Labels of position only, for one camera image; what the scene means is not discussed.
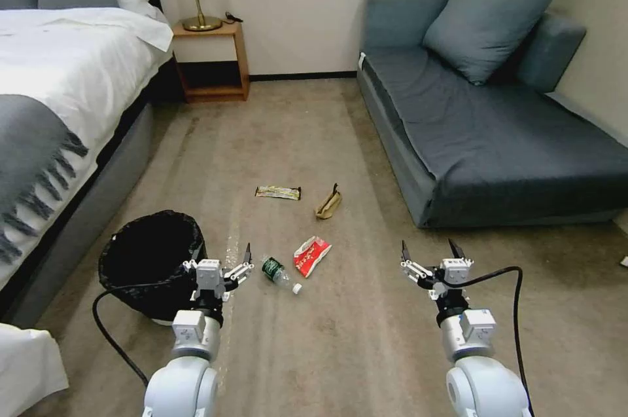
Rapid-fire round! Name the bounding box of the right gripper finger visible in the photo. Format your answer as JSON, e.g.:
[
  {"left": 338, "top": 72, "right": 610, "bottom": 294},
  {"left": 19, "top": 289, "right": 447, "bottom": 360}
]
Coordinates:
[
  {"left": 400, "top": 240, "right": 440, "bottom": 300},
  {"left": 447, "top": 238, "right": 475, "bottom": 266}
]

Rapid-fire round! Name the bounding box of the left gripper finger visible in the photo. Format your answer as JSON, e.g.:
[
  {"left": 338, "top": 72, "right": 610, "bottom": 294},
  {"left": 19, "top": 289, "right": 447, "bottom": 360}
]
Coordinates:
[
  {"left": 183, "top": 239, "right": 203, "bottom": 272},
  {"left": 221, "top": 242, "right": 256, "bottom": 293}
]

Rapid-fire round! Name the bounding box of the black trash bin with liner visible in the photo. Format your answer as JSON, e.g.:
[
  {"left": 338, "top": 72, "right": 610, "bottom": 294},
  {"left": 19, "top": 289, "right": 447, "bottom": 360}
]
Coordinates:
[{"left": 97, "top": 209, "right": 207, "bottom": 327}]

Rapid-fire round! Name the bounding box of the clear bottle with green label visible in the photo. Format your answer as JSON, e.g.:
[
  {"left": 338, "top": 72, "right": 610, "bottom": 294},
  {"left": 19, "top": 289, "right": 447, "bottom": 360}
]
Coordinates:
[{"left": 259, "top": 254, "right": 304, "bottom": 296}]

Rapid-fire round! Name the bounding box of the red snack wrapper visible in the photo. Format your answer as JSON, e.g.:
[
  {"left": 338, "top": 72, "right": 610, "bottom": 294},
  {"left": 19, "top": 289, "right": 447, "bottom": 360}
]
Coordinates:
[{"left": 292, "top": 236, "right": 331, "bottom": 280}]

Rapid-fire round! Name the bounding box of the dark candy bar wrapper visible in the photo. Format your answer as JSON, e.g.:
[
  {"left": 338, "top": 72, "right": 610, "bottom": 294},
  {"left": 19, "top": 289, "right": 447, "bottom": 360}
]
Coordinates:
[{"left": 254, "top": 185, "right": 303, "bottom": 202}]

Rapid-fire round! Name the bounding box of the tan crumpled snack wrapper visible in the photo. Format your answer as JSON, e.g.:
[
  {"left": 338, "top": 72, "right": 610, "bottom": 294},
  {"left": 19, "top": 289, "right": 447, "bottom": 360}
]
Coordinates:
[{"left": 313, "top": 182, "right": 345, "bottom": 219}]

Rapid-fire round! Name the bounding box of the blue-grey sofa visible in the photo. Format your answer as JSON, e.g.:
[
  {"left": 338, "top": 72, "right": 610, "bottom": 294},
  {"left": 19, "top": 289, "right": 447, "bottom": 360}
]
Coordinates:
[{"left": 356, "top": 0, "right": 628, "bottom": 229}]

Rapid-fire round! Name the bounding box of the grey bed base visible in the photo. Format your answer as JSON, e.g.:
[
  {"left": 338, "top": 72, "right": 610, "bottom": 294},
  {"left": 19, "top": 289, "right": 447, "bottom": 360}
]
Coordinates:
[{"left": 0, "top": 51, "right": 183, "bottom": 329}]

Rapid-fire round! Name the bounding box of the white cloth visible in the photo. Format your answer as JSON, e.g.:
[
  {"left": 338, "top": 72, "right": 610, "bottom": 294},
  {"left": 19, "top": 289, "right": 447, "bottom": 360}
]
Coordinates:
[{"left": 0, "top": 322, "right": 70, "bottom": 417}]

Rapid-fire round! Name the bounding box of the grey fringed throw blanket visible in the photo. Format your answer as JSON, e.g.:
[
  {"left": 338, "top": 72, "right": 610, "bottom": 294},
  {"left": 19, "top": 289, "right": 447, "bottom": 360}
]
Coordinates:
[{"left": 0, "top": 94, "right": 90, "bottom": 264}]

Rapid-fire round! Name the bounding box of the wooden nightstand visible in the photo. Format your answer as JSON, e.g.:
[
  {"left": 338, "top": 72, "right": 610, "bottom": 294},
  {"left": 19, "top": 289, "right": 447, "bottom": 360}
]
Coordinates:
[{"left": 171, "top": 22, "right": 251, "bottom": 104}]

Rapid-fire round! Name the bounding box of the blue-grey sofa bolster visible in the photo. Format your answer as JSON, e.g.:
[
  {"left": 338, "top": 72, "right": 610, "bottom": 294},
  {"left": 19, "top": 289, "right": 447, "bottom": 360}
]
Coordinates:
[{"left": 515, "top": 12, "right": 587, "bottom": 94}]

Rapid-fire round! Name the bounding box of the blue-grey square cushion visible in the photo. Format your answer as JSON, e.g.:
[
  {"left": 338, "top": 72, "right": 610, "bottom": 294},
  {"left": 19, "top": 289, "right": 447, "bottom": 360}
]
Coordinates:
[{"left": 422, "top": 0, "right": 561, "bottom": 87}]

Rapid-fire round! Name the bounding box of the white duvet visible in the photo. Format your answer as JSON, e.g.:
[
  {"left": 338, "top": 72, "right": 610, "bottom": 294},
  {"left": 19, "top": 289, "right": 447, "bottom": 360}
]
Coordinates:
[{"left": 0, "top": 7, "right": 175, "bottom": 290}]

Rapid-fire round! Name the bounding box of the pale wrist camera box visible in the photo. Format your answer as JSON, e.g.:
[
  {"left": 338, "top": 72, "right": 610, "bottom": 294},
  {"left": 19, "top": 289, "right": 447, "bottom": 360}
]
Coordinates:
[
  {"left": 439, "top": 257, "right": 473, "bottom": 288},
  {"left": 196, "top": 259, "right": 222, "bottom": 291}
]

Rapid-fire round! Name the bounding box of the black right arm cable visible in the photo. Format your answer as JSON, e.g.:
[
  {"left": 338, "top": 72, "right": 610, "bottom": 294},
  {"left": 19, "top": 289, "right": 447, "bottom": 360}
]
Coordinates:
[{"left": 459, "top": 265, "right": 534, "bottom": 408}]

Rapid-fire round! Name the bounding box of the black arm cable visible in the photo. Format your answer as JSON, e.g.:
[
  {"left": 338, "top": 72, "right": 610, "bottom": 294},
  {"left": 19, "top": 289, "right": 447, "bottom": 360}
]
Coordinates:
[
  {"left": 92, "top": 281, "right": 198, "bottom": 386},
  {"left": 459, "top": 265, "right": 534, "bottom": 408}
]

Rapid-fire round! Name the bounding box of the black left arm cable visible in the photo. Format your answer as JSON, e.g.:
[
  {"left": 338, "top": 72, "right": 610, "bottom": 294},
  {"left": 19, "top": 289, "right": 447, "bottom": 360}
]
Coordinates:
[{"left": 92, "top": 281, "right": 198, "bottom": 386}]

